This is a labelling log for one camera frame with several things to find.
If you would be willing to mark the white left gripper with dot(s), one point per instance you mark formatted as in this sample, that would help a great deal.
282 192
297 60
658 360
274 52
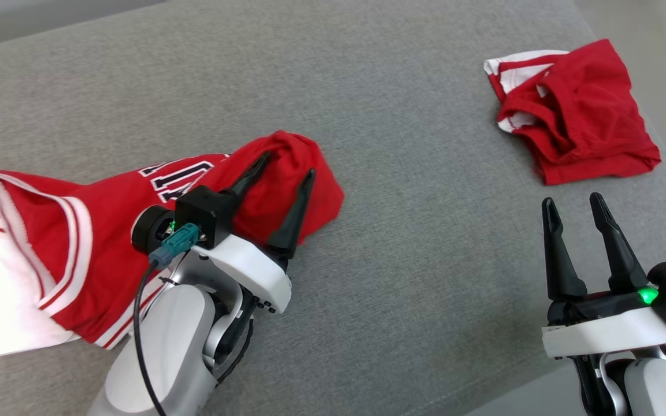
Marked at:
252 268

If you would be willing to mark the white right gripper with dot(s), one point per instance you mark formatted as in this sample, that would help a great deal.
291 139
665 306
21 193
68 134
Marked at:
599 335

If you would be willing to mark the red shorts with white stripes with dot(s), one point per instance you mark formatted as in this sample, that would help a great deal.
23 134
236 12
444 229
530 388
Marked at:
593 115

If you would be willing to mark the red basketball jersey white trim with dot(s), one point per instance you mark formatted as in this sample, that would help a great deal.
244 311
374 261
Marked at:
110 248

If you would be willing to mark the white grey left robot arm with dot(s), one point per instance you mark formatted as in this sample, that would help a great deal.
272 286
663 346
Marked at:
165 346

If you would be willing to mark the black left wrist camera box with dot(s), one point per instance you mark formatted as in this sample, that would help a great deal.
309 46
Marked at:
203 208

